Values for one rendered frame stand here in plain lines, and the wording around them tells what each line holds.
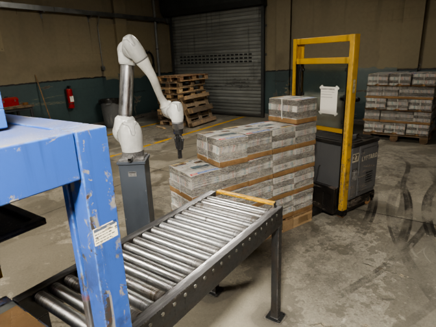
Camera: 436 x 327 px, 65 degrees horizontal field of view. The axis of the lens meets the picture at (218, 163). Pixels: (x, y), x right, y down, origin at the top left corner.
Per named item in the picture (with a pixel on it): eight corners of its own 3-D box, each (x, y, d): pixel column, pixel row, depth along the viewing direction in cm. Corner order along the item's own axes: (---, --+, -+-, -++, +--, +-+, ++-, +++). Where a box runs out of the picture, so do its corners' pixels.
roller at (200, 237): (163, 228, 200) (162, 220, 198) (231, 250, 174) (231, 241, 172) (157, 231, 196) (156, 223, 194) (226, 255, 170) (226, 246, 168)
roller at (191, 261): (138, 242, 184) (137, 234, 183) (209, 269, 158) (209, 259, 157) (131, 246, 180) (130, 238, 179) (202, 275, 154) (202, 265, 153)
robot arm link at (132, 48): (150, 54, 240) (145, 54, 251) (135, 30, 231) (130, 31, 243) (135, 64, 237) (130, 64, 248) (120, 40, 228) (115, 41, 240)
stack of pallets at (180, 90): (184, 117, 1056) (181, 73, 1019) (211, 119, 1009) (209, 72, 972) (156, 124, 947) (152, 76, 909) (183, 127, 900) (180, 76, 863)
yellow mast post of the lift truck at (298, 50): (289, 191, 421) (292, 39, 371) (294, 189, 426) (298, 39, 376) (294, 193, 414) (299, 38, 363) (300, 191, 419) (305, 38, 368)
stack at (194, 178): (174, 251, 317) (167, 164, 293) (267, 215, 381) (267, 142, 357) (196, 270, 286) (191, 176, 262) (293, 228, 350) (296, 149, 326)
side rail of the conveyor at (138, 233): (210, 205, 245) (209, 189, 241) (216, 207, 242) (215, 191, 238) (17, 322, 140) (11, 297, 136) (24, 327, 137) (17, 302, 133)
